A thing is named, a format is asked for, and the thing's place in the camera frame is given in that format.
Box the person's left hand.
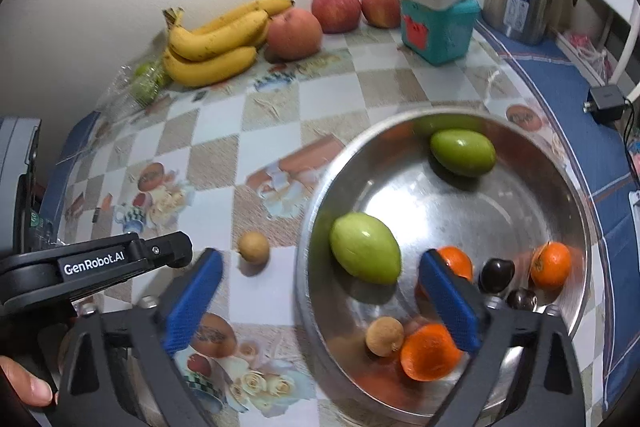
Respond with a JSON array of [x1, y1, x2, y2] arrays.
[[0, 354, 54, 408]]

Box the teal plastic box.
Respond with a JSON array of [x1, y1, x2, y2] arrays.
[[398, 0, 481, 66]]

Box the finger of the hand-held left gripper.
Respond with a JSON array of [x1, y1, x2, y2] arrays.
[[135, 231, 193, 269]]

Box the red apple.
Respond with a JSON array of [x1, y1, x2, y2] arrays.
[[361, 0, 403, 29], [265, 8, 323, 61], [311, 0, 362, 34]]

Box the black charger adapter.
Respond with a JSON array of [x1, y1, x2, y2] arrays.
[[582, 83, 632, 124]]

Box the bunch of yellow bananas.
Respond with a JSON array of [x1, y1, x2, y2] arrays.
[[161, 0, 296, 88]]

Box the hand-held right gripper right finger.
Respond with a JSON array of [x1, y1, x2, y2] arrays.
[[420, 249, 586, 427]]

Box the brown longan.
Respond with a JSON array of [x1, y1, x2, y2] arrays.
[[365, 317, 405, 357], [237, 231, 271, 265]]

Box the checkered printed tablecloth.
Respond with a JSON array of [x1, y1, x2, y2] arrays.
[[40, 27, 601, 427]]

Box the bag of green fruit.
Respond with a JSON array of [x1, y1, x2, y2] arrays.
[[95, 52, 173, 118]]

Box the dark purple plum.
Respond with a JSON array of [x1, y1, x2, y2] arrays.
[[506, 288, 538, 312], [479, 258, 516, 294]]

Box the black charger cable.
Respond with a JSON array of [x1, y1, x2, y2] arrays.
[[620, 82, 640, 188]]

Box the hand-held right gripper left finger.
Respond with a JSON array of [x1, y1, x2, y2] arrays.
[[50, 251, 224, 427]]

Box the pink plastic bag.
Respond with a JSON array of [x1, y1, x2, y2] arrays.
[[560, 32, 613, 82]]

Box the green mango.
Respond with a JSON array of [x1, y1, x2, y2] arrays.
[[328, 213, 402, 285]]

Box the orange tangerine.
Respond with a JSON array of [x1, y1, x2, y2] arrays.
[[400, 324, 463, 383], [529, 241, 572, 292], [435, 246, 474, 283]]

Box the round stainless steel plate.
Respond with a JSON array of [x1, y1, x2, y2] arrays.
[[297, 107, 601, 423]]

